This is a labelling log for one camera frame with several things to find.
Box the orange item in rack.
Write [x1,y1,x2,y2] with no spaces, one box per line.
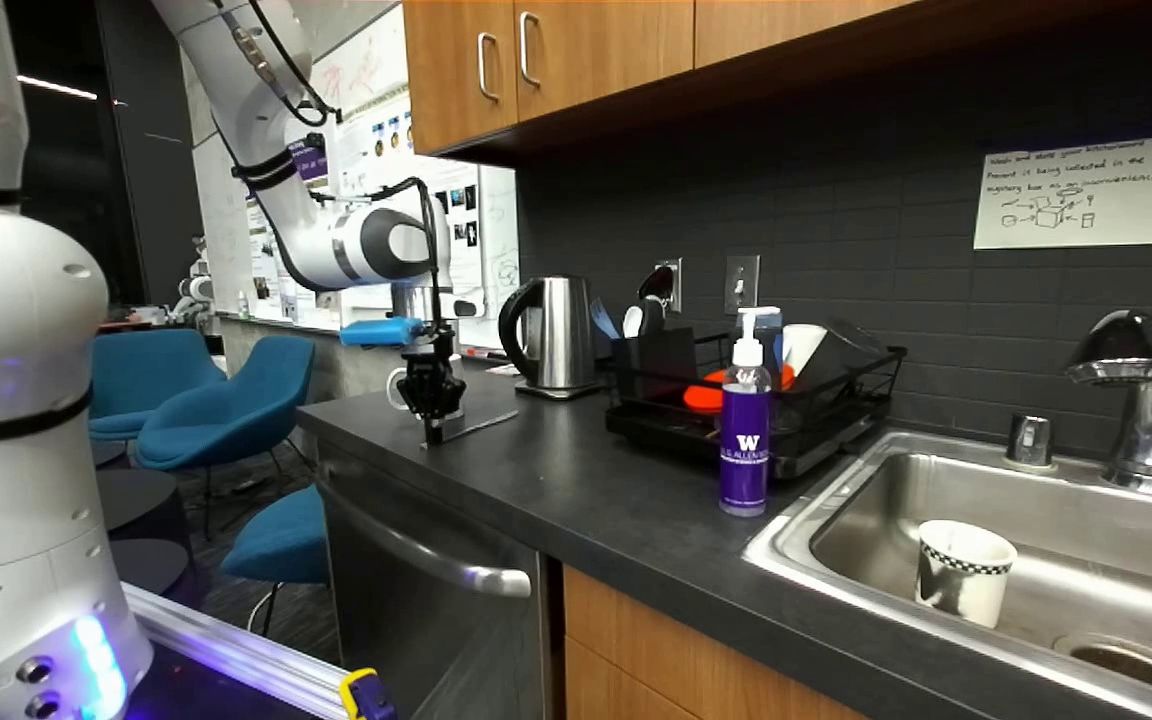
[679,363,800,422]

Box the blue shell chair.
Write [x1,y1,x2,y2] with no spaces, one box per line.
[218,480,333,593]
[82,324,229,450]
[130,334,318,477]

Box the purple pump sanitizer bottle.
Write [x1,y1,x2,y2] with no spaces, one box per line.
[715,310,777,520]

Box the stainless steel sink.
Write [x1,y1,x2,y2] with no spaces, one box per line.
[739,426,1152,720]

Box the white handwritten paper note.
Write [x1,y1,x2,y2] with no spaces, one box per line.
[973,133,1152,257]

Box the chrome sink deck cap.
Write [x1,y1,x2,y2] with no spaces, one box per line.
[1008,411,1059,468]

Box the white whiteboard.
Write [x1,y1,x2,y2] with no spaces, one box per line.
[180,0,529,362]

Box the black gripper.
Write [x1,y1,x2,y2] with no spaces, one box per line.
[392,324,473,454]

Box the white bowl in rack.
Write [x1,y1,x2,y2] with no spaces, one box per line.
[780,322,832,379]

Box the stainless steel dishwasher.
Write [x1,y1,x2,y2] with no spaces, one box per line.
[312,437,557,720]

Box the wooden cabinet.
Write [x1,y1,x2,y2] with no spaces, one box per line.
[558,566,870,720]
[401,0,929,162]

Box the thin metal knife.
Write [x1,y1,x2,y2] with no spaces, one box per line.
[448,403,529,446]

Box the black round utensil in rack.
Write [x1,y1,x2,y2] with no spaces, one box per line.
[635,262,685,338]

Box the white mug with dark pattern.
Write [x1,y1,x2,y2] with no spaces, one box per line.
[912,515,1019,634]

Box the blue cup in rack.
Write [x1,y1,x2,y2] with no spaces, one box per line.
[739,306,786,384]

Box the wooden upper cabinet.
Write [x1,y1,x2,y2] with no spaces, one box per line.
[401,0,929,162]

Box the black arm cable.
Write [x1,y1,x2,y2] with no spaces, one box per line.
[209,0,455,352]

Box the wooden lower cabinet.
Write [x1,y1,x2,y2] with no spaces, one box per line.
[558,566,870,720]

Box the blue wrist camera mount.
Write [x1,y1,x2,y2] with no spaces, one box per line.
[336,311,423,357]

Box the steel electric kettle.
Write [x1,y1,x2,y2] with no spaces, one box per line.
[494,272,604,403]

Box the robot mounting table frame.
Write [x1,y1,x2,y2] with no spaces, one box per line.
[114,582,401,720]

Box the white light switch plate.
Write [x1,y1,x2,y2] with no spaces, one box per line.
[724,251,763,322]

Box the black wire dish rack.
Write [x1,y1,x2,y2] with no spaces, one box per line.
[601,322,912,486]

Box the metal upper cabinet handle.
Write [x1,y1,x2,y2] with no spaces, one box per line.
[473,28,504,110]
[512,10,547,98]

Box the white wall outlet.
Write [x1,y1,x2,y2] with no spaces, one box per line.
[653,257,686,322]

